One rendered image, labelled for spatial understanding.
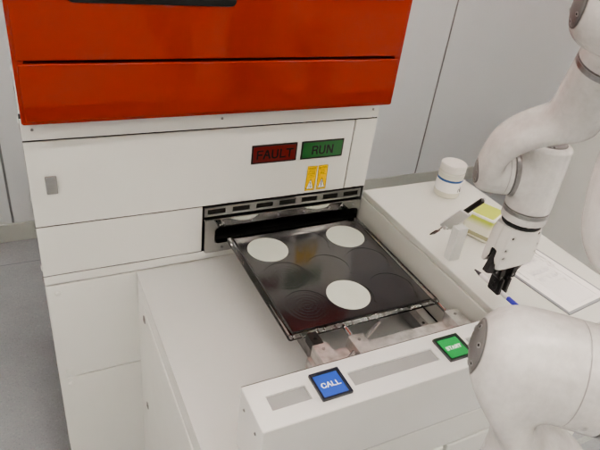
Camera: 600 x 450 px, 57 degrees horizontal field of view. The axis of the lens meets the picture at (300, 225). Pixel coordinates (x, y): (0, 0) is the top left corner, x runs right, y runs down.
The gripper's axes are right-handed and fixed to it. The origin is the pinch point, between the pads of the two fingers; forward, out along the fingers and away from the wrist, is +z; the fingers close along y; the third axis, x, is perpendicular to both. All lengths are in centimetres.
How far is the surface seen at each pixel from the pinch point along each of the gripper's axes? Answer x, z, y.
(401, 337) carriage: -3.2, 11.7, 19.7
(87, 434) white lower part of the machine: -49, 70, 82
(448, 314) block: -3.3, 9.3, 7.9
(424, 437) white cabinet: 13.9, 21.2, 23.9
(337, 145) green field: -48, -11, 14
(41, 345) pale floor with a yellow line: -119, 98, 92
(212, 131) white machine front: -49, -18, 46
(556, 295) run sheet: 4.5, 3.8, -13.6
